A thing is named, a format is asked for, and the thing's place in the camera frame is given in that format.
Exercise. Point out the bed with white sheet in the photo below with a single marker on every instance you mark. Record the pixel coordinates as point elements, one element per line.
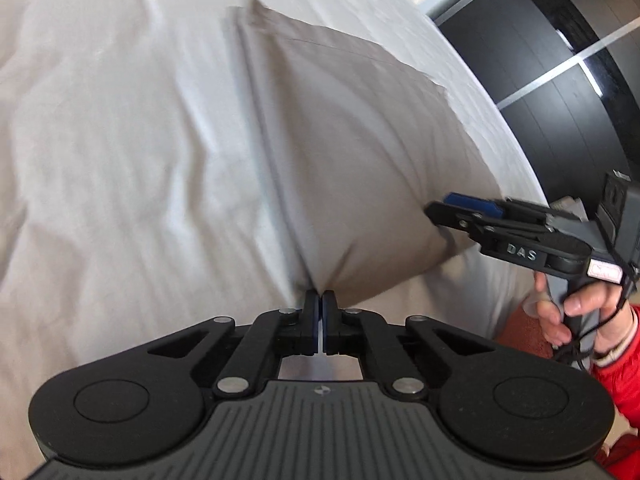
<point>100,160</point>

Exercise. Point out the black sliding wardrobe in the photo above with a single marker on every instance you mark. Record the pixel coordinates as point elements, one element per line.
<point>550,125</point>

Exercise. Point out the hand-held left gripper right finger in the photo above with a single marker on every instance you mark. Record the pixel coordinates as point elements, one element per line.
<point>328,312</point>

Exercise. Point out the person's right forearm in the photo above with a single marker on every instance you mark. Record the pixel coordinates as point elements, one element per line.
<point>620,390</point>

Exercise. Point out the beige garment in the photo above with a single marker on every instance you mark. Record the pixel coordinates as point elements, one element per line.
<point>350,135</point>

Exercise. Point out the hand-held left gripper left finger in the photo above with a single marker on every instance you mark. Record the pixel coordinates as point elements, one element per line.
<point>312,312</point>

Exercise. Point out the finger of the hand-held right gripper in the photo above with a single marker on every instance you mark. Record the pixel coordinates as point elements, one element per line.
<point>450,215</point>
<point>472,202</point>

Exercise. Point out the person's right hand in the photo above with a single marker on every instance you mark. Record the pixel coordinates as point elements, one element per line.
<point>592,300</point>

